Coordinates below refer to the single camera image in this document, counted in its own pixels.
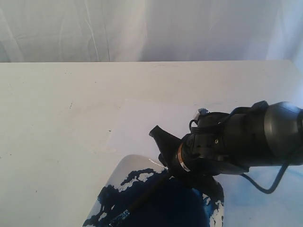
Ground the white backdrop curtain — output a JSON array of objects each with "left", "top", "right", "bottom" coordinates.
[{"left": 0, "top": 0, "right": 303, "bottom": 62}]

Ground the black paintbrush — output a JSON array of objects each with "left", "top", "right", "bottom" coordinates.
[{"left": 107, "top": 174, "right": 171, "bottom": 227}]

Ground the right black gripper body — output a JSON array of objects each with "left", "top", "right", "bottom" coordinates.
[{"left": 176, "top": 111, "right": 249, "bottom": 176}]

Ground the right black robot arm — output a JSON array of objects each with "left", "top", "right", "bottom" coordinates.
[{"left": 149, "top": 101, "right": 303, "bottom": 194}]

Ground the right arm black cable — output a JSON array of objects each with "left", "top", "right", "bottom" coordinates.
[{"left": 241, "top": 163, "right": 288, "bottom": 194}]

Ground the white square paint plate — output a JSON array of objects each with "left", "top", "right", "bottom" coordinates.
[{"left": 83, "top": 155, "right": 224, "bottom": 227}]

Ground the white paper sheet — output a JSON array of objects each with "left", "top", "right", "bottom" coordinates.
[{"left": 107, "top": 98, "right": 227, "bottom": 173}]

